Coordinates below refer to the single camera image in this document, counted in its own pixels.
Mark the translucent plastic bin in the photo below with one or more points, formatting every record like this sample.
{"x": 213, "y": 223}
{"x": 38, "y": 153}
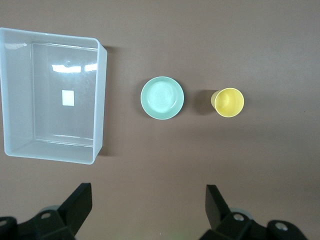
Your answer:
{"x": 20, "y": 75}

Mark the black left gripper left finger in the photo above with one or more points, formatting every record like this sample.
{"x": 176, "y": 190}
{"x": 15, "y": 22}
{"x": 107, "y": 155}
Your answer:
{"x": 75, "y": 207}

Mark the white label sticker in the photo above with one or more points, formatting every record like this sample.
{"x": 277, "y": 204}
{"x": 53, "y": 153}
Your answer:
{"x": 68, "y": 97}

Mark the yellow cup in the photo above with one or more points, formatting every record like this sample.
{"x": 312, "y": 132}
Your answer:
{"x": 229, "y": 102}

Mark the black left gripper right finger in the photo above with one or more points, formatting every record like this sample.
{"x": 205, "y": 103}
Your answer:
{"x": 217, "y": 212}

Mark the pale green bowl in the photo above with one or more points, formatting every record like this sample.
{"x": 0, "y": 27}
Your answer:
{"x": 162, "y": 98}

